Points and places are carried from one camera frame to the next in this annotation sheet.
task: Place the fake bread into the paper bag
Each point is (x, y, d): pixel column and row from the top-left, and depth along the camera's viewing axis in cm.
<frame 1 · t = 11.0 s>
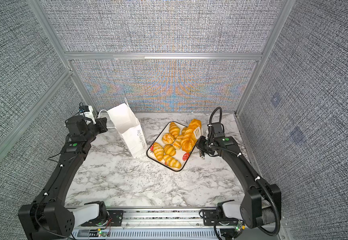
left hand: (105, 117, 78), fingers closed
right hand: (197, 144, 84), fingers closed
white paper gift bag: (129, 128, 79), point 27 cm above the table
strawberry print rectangular tray: (181, 156, 97), on the table
fake croissant top of tray: (174, 130, 108), point 3 cm above the table
round knotted fake bread: (168, 138, 102), point 4 cm above the table
small fake croissant middle: (177, 142, 99), point 5 cm above the table
small fake croissant upper right: (184, 131, 101), point 8 cm above the table
fake croissant left of tray: (158, 151, 95), point 5 cm above the table
small fake croissant centre: (169, 150, 96), point 4 cm above the table
fake croissant bottom of tray: (172, 161, 92), point 4 cm above the table

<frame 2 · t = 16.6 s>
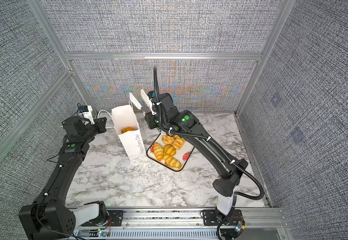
left hand: (106, 117, 77), fingers closed
right hand: (148, 114, 69), fingers open
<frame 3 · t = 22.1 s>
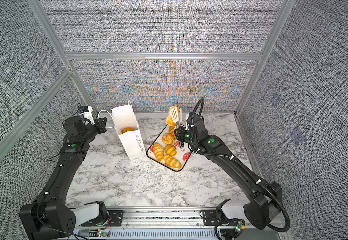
left hand: (106, 118, 78), fingers closed
right hand: (174, 130, 76), fingers open
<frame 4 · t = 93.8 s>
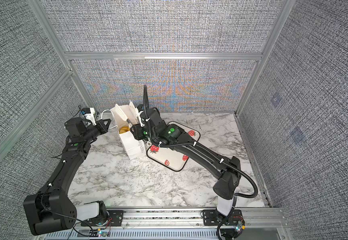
left hand: (110, 119, 80), fingers closed
right hand: (134, 127, 71), fingers open
